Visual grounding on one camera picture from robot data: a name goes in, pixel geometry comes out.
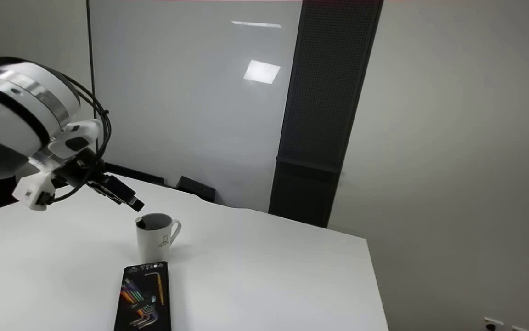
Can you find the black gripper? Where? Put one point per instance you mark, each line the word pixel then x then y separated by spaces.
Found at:
pixel 81 167

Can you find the white ceramic mug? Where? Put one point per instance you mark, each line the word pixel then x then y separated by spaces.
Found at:
pixel 152 236

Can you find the black hex key set box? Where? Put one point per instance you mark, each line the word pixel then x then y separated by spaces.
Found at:
pixel 143 297

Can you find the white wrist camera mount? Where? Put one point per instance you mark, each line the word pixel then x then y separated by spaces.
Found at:
pixel 31 189

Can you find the dark vertical wall pillar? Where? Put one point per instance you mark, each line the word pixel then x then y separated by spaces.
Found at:
pixel 325 111

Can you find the white wall socket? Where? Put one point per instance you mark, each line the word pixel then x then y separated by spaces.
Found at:
pixel 492 325

